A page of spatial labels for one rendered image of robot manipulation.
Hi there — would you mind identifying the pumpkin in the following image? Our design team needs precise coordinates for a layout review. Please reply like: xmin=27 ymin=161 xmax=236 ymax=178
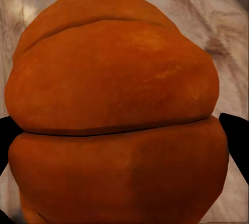
xmin=4 ymin=0 xmax=230 ymax=224

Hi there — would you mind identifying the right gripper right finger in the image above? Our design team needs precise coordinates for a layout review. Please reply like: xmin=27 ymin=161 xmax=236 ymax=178
xmin=219 ymin=113 xmax=249 ymax=185

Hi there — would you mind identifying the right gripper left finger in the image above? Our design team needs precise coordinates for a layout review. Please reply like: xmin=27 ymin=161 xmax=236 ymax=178
xmin=0 ymin=116 xmax=24 ymax=176

